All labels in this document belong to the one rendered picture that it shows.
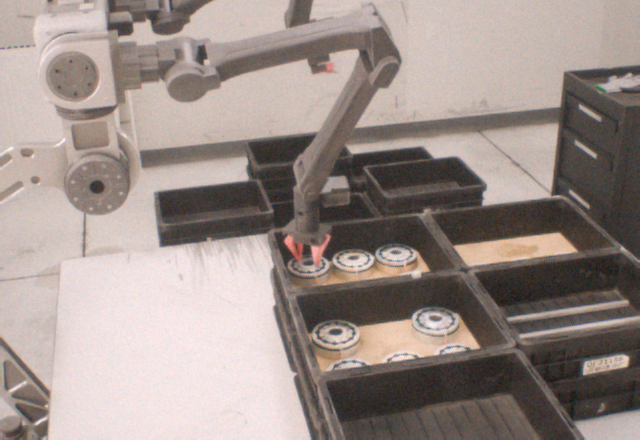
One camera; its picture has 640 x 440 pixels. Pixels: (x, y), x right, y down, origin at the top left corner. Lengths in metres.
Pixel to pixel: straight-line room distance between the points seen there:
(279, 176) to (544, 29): 2.53
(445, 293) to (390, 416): 0.38
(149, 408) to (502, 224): 1.00
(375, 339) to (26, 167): 0.87
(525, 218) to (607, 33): 3.45
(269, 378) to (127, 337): 0.40
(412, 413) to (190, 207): 1.73
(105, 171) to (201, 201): 1.33
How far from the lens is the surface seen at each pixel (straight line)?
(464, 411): 1.64
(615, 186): 3.23
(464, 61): 5.17
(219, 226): 2.89
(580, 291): 2.03
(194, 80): 1.54
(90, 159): 1.84
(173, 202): 3.14
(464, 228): 2.17
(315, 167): 1.81
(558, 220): 2.28
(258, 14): 4.74
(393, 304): 1.85
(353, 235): 2.08
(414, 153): 3.73
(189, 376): 1.95
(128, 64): 1.53
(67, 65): 1.53
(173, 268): 2.38
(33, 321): 3.60
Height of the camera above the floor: 1.87
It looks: 26 degrees down
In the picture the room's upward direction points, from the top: 1 degrees counter-clockwise
